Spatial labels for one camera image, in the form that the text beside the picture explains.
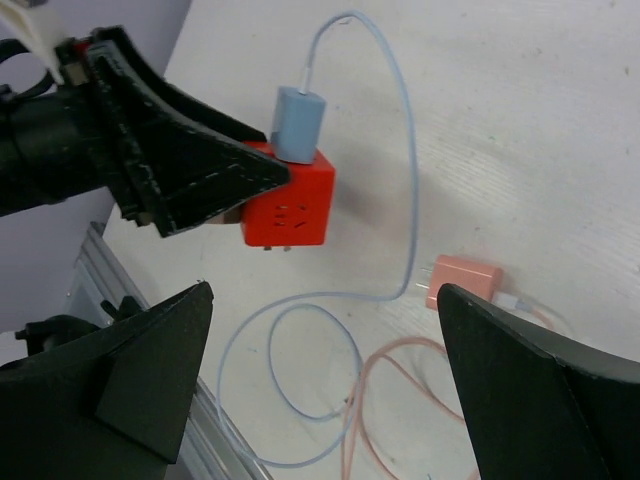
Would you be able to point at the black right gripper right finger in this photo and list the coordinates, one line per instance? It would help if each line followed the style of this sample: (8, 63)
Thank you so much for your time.
(537, 404)

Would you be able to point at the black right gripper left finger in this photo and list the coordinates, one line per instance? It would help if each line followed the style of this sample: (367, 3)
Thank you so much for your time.
(112, 404)

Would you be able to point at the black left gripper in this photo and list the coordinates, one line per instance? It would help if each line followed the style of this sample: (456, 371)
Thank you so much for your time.
(112, 122)

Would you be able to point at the light blue charger plug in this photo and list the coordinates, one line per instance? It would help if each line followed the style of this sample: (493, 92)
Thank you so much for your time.
(296, 125)

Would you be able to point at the salmon pink charger plug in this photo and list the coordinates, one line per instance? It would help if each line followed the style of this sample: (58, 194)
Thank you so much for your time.
(481, 279)

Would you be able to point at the red cube power socket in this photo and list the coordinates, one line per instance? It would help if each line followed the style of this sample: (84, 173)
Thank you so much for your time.
(293, 215)

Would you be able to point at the aluminium frame rail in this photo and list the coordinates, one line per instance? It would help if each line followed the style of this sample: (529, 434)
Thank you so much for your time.
(168, 396)

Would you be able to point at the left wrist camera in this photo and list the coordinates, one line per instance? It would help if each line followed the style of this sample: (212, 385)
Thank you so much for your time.
(40, 29)

